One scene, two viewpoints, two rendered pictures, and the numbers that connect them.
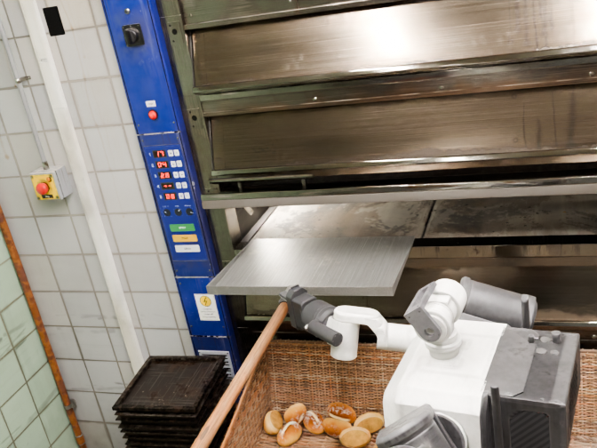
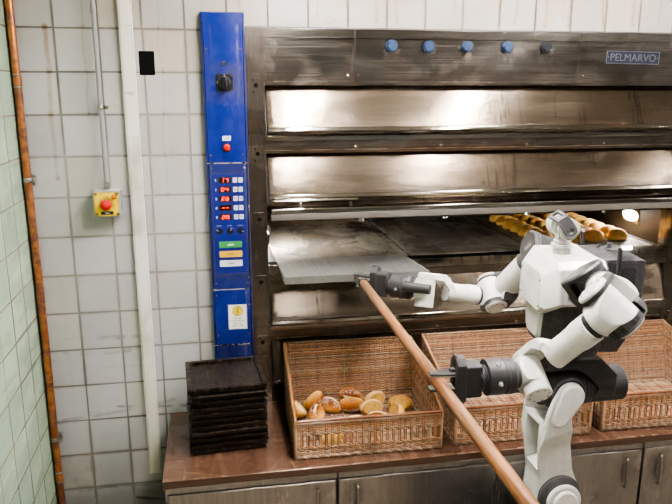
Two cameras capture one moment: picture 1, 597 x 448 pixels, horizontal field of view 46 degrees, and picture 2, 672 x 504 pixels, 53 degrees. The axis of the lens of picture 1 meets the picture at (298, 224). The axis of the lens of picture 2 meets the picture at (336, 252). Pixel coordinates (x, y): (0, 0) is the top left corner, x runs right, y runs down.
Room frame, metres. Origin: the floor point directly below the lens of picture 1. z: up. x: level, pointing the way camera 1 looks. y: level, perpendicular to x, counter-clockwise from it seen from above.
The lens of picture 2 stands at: (-0.30, 1.40, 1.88)
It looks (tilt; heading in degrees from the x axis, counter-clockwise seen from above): 13 degrees down; 328
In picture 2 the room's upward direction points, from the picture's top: straight up
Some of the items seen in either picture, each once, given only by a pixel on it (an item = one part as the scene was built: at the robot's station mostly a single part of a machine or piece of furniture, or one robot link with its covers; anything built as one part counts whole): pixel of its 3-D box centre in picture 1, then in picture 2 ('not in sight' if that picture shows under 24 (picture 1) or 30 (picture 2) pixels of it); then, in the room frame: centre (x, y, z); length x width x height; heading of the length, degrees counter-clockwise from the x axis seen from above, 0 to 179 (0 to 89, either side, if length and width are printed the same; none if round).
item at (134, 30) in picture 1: (128, 28); (224, 76); (2.13, 0.38, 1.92); 0.06 x 0.04 x 0.11; 68
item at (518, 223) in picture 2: not in sight; (554, 225); (2.00, -1.32, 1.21); 0.61 x 0.48 x 0.06; 158
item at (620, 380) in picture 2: not in sight; (579, 375); (0.99, -0.29, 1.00); 0.28 x 0.13 x 0.18; 69
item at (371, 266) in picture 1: (314, 260); (349, 265); (1.91, -0.03, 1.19); 0.55 x 0.36 x 0.03; 68
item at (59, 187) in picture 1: (51, 183); (108, 202); (2.31, 0.80, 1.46); 0.10 x 0.07 x 0.10; 68
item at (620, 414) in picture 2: not in sight; (634, 370); (1.32, -1.09, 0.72); 0.56 x 0.49 x 0.28; 67
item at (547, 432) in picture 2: not in sight; (553, 441); (1.01, -0.23, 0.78); 0.18 x 0.15 x 0.47; 159
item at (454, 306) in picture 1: (441, 316); (562, 229); (1.03, -0.21, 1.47); 0.10 x 0.07 x 0.09; 150
